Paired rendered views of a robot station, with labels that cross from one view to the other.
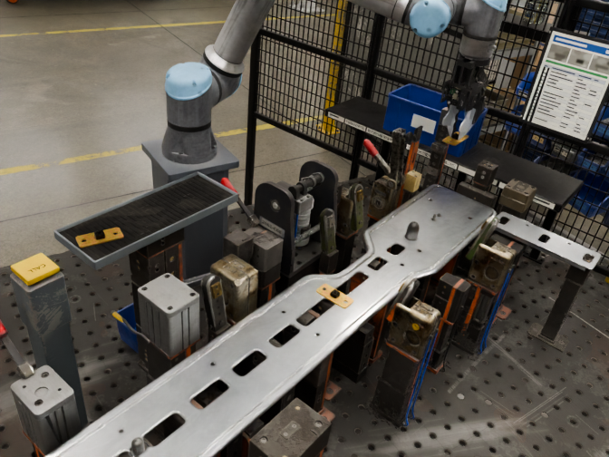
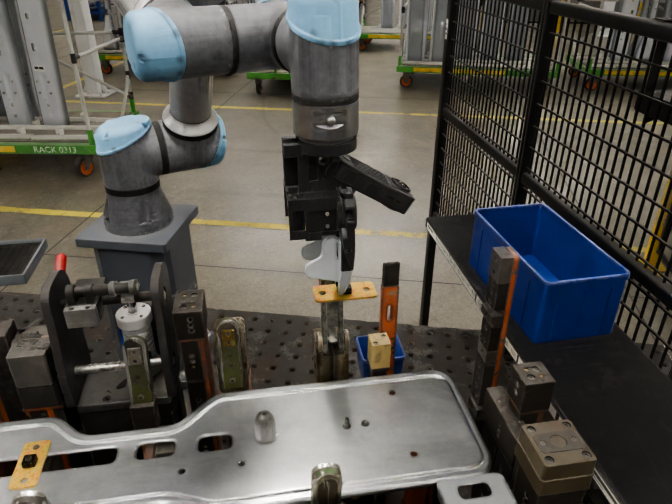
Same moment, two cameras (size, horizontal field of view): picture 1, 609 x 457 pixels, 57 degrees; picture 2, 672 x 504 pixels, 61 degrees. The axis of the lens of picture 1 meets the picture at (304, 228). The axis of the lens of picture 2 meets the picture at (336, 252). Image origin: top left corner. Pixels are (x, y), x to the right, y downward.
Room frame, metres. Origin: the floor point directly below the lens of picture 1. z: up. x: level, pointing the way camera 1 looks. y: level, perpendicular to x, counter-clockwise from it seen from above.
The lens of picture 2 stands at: (0.87, -0.80, 1.67)
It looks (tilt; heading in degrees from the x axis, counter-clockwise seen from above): 29 degrees down; 45
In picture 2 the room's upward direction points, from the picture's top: straight up
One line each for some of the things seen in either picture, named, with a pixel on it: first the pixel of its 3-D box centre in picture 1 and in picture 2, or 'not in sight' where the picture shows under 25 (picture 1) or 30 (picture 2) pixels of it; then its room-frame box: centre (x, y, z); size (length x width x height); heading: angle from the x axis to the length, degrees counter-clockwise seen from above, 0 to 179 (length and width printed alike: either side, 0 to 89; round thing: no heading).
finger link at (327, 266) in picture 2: (463, 125); (328, 268); (1.30, -0.36, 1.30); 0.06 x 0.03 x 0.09; 144
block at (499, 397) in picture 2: (465, 228); (496, 474); (1.54, -0.52, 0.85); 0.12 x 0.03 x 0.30; 54
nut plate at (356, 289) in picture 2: (456, 137); (344, 289); (1.33, -0.36, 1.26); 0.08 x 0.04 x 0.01; 144
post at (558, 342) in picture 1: (565, 300); not in sight; (1.24, -0.76, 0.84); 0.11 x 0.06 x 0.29; 54
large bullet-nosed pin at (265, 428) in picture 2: (412, 231); (265, 427); (1.23, -0.28, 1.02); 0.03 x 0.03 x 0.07
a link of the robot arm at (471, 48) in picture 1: (478, 46); (326, 119); (1.31, -0.35, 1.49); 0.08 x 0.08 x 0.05
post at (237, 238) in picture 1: (236, 302); (25, 414); (1.00, 0.14, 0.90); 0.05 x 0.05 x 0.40; 54
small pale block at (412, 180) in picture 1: (401, 224); (375, 416); (1.47, -0.30, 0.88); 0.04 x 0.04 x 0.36; 54
